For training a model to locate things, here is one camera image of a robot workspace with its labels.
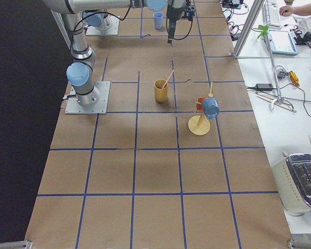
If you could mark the light blue plastic cup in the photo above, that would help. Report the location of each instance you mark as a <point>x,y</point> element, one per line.
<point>158,20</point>

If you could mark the yellow bamboo cup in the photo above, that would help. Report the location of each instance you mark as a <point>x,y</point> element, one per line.
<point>160,90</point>

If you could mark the person hand at keyboard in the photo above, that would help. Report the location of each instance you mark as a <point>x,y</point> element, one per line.
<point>286,10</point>

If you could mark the orange mug on stand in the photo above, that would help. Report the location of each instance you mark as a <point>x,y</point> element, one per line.
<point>199,104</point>

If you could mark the blue mug on stand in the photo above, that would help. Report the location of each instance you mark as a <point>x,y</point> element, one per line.
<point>210,107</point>

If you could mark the white keyboard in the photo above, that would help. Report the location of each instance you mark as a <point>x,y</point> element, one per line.
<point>271,14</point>

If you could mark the wooden mug tree stand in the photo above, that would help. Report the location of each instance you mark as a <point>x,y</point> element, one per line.
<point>200,125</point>

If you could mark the black power adapter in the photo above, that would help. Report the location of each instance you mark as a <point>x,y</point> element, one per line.
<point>264,87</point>

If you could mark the blue framed tablet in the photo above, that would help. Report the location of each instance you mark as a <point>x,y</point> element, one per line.
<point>281,42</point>

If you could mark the metal stand rod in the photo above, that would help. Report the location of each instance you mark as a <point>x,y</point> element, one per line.
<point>278,91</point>

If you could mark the brown paper table mat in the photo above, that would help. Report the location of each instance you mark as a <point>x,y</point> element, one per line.
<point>137,177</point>

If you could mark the chrome toaster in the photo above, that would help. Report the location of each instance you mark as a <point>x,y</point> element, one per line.
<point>292,175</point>

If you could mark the aluminium frame post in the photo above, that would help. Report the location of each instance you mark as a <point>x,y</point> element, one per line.
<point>253,14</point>

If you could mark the green toy propeller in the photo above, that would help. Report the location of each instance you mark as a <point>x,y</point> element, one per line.
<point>264,31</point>

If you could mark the yellow handled screwdriver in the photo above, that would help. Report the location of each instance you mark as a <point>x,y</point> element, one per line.
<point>294,79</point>

